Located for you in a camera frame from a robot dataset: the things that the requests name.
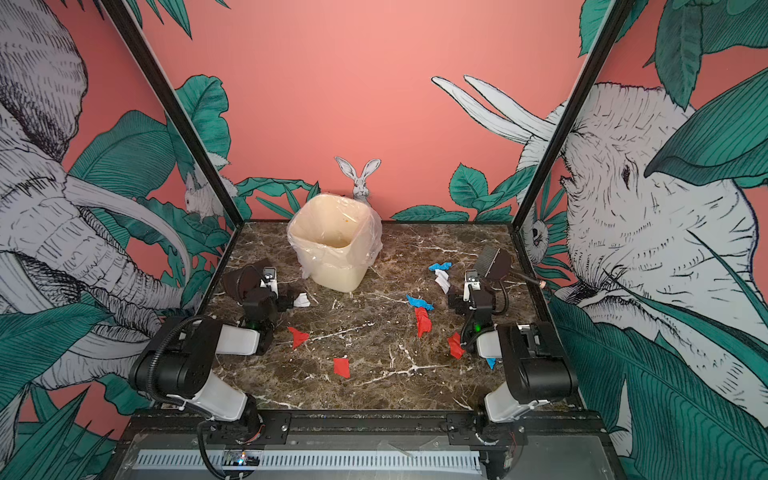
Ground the black frame post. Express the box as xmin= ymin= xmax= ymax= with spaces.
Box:
xmin=98 ymin=0 xmax=245 ymax=228
xmin=511 ymin=0 xmax=636 ymax=229

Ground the black right frame post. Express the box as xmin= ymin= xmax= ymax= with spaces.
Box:
xmin=511 ymin=0 xmax=636 ymax=229

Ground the white paper scrap back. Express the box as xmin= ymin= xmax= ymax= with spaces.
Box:
xmin=434 ymin=269 xmax=451 ymax=294

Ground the white paper scrap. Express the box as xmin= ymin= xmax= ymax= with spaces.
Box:
xmin=434 ymin=269 xmax=451 ymax=294
xmin=293 ymin=293 xmax=311 ymax=308

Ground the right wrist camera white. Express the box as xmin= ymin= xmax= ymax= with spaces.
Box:
xmin=463 ymin=270 xmax=482 ymax=302

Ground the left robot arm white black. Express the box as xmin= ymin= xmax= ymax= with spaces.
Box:
xmin=128 ymin=286 xmax=278 ymax=445

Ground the clear plastic bin liner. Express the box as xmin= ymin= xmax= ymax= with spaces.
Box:
xmin=286 ymin=193 xmax=384 ymax=283

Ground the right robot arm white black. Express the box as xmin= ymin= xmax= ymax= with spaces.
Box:
xmin=447 ymin=286 xmax=578 ymax=447

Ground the blue paper scrap back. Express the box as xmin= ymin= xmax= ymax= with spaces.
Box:
xmin=428 ymin=262 xmax=453 ymax=272

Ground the white perforated vent strip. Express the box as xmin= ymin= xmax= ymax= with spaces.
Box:
xmin=131 ymin=449 xmax=483 ymax=473

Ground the red paper scrap front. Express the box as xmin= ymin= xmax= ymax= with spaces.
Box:
xmin=333 ymin=358 xmax=351 ymax=379

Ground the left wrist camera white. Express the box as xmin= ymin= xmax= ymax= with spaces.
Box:
xmin=261 ymin=266 xmax=279 ymax=297

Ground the red paper scrap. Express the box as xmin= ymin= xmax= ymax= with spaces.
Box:
xmin=288 ymin=327 xmax=310 ymax=350
xmin=447 ymin=332 xmax=465 ymax=359
xmin=414 ymin=307 xmax=432 ymax=338
xmin=333 ymin=358 xmax=351 ymax=379

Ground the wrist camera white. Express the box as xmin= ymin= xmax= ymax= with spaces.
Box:
xmin=261 ymin=266 xmax=279 ymax=297
xmin=463 ymin=270 xmax=482 ymax=302

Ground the black front mounting rail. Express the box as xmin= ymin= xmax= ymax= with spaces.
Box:
xmin=103 ymin=410 xmax=624 ymax=479

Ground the blue paper scrap centre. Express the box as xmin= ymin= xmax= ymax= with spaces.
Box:
xmin=406 ymin=295 xmax=434 ymax=311

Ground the black left frame post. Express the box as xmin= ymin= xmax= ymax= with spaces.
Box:
xmin=98 ymin=0 xmax=245 ymax=228

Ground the dark brown dustpan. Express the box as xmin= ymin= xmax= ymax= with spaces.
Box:
xmin=221 ymin=259 xmax=272 ymax=303

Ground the dark brown hand brush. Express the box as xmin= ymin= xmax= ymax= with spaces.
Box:
xmin=474 ymin=245 xmax=546 ymax=289

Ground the cream plastic trash bin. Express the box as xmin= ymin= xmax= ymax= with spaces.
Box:
xmin=287 ymin=193 xmax=380 ymax=294

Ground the small green circuit board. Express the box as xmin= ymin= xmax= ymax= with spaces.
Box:
xmin=221 ymin=450 xmax=262 ymax=470

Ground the white paper scrap left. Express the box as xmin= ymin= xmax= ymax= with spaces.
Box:
xmin=293 ymin=293 xmax=311 ymax=308

